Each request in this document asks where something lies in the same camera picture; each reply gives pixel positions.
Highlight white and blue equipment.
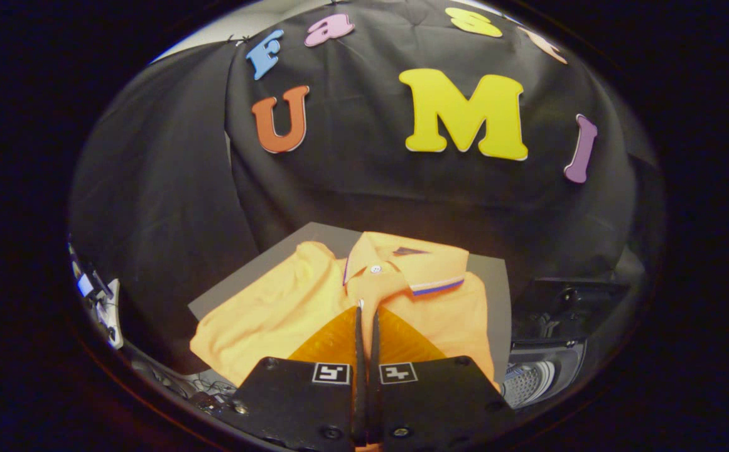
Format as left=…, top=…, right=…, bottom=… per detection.
left=69, top=245, right=125, bottom=350

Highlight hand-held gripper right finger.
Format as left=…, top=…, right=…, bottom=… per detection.
left=367, top=308, right=517, bottom=448

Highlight floor cables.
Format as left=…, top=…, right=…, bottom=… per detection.
left=132, top=361, right=239, bottom=409

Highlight orange polo shirt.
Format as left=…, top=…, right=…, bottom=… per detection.
left=190, top=232, right=502, bottom=391

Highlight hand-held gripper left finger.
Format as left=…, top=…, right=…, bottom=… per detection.
left=226, top=306, right=365, bottom=449

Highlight grey cabinet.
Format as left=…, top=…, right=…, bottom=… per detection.
left=188, top=222, right=513, bottom=384

